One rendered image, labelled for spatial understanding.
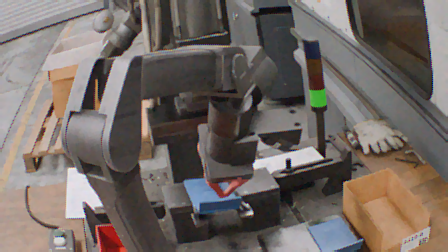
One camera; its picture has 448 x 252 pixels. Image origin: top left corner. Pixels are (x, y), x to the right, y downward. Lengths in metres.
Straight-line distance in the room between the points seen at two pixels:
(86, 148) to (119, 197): 0.07
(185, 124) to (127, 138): 0.44
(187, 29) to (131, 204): 0.44
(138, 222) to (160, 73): 0.18
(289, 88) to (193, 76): 3.61
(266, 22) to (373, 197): 3.09
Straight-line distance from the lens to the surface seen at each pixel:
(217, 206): 1.16
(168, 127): 1.15
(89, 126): 0.72
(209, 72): 0.86
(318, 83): 1.39
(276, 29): 4.31
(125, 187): 0.74
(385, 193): 1.31
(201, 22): 1.12
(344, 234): 1.16
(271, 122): 1.01
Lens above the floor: 1.53
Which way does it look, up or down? 21 degrees down
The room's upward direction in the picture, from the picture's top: 7 degrees counter-clockwise
